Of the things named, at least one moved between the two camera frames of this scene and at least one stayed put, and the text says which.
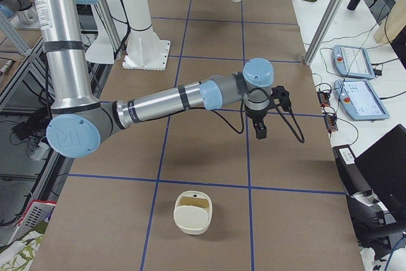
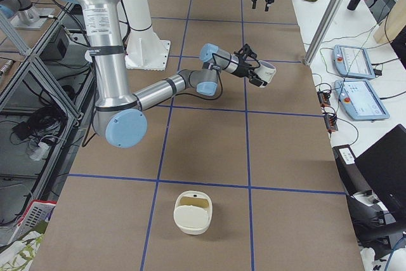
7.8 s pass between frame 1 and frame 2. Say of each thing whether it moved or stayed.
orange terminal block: stayed
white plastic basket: stayed
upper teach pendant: stayed
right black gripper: moved
